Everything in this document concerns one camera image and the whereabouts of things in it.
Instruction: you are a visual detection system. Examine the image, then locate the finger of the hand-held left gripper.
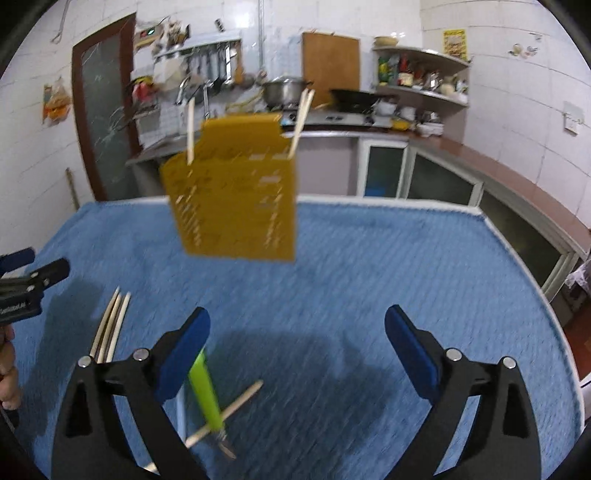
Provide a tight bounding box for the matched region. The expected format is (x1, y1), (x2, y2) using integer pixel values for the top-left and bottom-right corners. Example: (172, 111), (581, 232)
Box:
(0, 248), (36, 274)
(0, 258), (71, 300)

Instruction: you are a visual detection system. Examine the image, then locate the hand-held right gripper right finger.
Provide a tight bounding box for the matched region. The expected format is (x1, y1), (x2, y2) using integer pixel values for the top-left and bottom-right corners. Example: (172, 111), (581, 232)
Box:
(385, 305), (541, 480)

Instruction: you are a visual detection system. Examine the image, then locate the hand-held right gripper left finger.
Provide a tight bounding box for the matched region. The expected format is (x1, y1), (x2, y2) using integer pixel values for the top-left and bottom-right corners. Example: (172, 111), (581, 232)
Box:
(51, 307), (212, 480)

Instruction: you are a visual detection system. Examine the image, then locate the green-handled metal fork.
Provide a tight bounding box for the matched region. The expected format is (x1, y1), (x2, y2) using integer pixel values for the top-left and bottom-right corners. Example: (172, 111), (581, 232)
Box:
(187, 348), (238, 461)

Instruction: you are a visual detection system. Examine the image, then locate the wooden chopstick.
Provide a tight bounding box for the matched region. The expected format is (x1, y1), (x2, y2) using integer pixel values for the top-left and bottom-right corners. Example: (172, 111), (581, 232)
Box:
(288, 89), (309, 158)
(186, 99), (195, 165)
(98, 291), (126, 363)
(184, 379), (265, 449)
(89, 286), (122, 361)
(295, 90), (316, 139)
(106, 292), (132, 364)

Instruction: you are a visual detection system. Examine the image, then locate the yellow slotted utensil holder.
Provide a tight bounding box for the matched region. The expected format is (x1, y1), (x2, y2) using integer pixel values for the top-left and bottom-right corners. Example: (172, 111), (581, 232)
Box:
(159, 113), (297, 264)

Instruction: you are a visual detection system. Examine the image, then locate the person's left hand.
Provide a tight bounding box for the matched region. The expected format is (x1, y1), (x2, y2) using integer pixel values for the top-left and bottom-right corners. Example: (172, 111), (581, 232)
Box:
(0, 325), (22, 411)

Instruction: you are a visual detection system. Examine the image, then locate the wooden stick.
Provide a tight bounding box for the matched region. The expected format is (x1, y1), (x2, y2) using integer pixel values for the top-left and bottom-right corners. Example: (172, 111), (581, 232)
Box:
(66, 167), (80, 208)

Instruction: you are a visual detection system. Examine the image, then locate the blue fleece blanket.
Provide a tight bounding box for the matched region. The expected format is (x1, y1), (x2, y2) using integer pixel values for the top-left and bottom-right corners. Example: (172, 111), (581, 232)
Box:
(9, 194), (583, 480)

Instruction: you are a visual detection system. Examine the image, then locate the hanging orange plastic bag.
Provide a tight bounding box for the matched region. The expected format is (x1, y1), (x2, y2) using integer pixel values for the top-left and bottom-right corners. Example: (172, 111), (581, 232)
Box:
(42, 78), (74, 126)

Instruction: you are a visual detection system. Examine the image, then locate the brown framed glass door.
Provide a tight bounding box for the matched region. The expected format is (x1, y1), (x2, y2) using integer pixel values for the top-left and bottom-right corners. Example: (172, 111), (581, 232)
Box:
(71, 13), (141, 201)

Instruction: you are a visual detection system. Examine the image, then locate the steel kitchen sink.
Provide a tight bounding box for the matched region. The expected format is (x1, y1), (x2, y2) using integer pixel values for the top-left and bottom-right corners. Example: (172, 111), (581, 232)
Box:
(139, 134), (195, 153)

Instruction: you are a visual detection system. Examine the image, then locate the kitchen counter with cabinets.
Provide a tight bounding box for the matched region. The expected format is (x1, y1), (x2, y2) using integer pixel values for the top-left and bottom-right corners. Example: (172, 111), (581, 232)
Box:
(295, 124), (591, 296)

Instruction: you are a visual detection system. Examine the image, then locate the steel sink faucet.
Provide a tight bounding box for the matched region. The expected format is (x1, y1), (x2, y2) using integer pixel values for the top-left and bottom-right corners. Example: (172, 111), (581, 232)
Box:
(175, 76), (211, 121)

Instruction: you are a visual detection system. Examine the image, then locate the gas stove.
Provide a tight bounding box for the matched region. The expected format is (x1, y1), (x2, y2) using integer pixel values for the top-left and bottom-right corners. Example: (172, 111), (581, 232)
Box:
(281, 108), (375, 127)

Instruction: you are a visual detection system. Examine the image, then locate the white corner shelf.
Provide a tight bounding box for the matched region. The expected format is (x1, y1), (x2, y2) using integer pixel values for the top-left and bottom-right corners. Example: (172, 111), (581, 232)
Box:
(372, 45), (472, 139)

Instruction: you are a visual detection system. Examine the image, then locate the black wok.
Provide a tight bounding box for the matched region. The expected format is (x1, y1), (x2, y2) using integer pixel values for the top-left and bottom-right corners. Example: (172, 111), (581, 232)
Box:
(330, 89), (398, 114)

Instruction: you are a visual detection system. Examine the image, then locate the steel cooking pot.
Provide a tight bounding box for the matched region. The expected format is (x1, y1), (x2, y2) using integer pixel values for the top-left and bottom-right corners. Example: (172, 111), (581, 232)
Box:
(261, 78), (312, 106)

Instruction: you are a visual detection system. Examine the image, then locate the wooden cutting board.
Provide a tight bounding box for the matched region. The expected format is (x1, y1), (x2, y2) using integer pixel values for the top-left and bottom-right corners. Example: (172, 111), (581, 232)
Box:
(302, 31), (361, 109)

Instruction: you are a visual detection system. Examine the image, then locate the wire basket with red items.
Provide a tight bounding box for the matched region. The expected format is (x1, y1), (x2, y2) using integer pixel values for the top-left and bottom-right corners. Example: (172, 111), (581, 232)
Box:
(131, 76), (160, 121)

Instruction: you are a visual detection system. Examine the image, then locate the yellow hose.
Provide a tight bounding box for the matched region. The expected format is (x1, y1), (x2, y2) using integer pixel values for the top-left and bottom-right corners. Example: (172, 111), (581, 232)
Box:
(226, 92), (264, 114)

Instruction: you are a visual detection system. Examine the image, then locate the yellow wall control box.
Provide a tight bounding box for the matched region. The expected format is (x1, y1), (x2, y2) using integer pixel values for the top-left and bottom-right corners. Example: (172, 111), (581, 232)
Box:
(135, 25), (164, 47)

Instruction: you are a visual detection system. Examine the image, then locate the metal wall utensil rack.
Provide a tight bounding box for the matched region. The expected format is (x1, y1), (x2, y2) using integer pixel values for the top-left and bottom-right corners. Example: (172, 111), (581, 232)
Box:
(154, 34), (243, 58)

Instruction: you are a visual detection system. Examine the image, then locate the white wall switch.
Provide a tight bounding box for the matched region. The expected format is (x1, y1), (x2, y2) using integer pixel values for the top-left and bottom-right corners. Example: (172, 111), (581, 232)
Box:
(562, 102), (585, 136)

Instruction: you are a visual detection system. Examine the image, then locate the white wall pipe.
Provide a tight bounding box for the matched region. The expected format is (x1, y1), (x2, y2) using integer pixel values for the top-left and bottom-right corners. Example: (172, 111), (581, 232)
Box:
(257, 0), (266, 79)

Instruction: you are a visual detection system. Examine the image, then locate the yellow wall poster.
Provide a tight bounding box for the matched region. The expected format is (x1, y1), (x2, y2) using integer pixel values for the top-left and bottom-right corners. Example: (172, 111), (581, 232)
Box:
(443, 29), (468, 61)

